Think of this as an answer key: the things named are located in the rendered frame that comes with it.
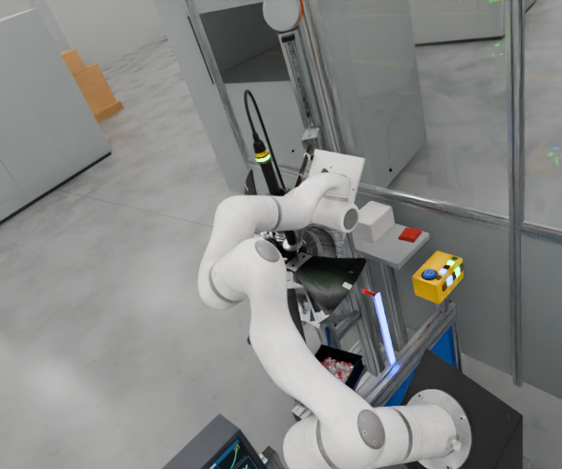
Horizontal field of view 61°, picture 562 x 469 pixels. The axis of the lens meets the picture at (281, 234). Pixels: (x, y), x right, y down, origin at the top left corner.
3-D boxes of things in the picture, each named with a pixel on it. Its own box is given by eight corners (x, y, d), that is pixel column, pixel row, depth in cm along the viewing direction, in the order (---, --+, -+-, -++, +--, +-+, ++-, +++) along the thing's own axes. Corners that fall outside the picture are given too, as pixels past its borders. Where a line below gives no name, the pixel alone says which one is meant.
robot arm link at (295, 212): (260, 165, 119) (335, 171, 141) (251, 226, 122) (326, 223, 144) (286, 170, 113) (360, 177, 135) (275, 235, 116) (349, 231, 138)
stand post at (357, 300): (376, 375, 264) (328, 205, 201) (389, 383, 257) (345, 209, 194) (370, 381, 262) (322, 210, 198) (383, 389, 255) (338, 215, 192)
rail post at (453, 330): (461, 427, 226) (448, 314, 184) (470, 432, 224) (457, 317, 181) (457, 434, 225) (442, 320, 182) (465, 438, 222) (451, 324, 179)
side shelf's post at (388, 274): (405, 354, 270) (381, 238, 224) (410, 356, 267) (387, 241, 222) (400, 358, 268) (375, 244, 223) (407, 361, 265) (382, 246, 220)
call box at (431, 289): (439, 271, 177) (436, 248, 171) (464, 280, 170) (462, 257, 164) (415, 298, 169) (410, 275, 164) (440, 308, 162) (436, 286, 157)
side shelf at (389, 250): (367, 220, 240) (366, 214, 239) (430, 238, 215) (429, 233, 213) (336, 247, 229) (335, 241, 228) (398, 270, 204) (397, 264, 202)
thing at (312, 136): (309, 144, 217) (304, 127, 212) (324, 142, 214) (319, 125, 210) (305, 155, 209) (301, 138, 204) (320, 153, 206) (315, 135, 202)
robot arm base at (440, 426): (482, 410, 110) (436, 414, 98) (461, 489, 110) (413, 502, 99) (416, 377, 125) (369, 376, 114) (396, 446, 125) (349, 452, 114)
